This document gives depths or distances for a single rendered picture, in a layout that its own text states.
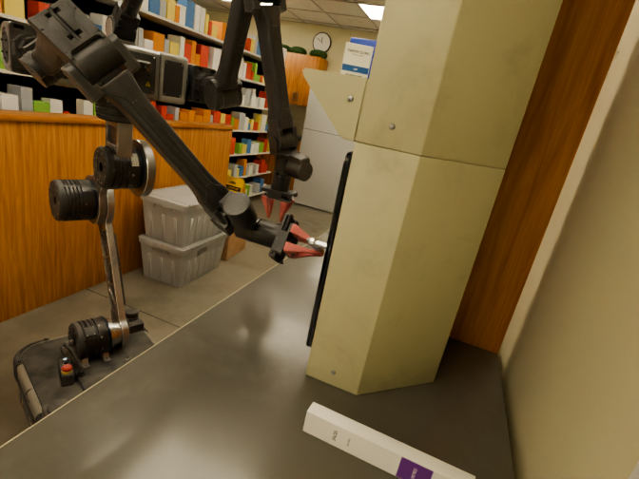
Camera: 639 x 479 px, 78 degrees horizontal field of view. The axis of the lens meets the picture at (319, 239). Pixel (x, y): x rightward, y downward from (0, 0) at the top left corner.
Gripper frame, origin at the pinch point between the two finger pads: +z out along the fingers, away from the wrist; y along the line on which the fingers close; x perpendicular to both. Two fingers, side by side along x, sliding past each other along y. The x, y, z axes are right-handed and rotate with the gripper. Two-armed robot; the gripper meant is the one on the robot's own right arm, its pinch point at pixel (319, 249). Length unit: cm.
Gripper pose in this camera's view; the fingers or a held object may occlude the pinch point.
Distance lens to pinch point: 82.9
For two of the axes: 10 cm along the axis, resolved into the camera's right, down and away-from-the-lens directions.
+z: 9.1, 2.8, -3.0
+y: 3.5, -9.1, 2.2
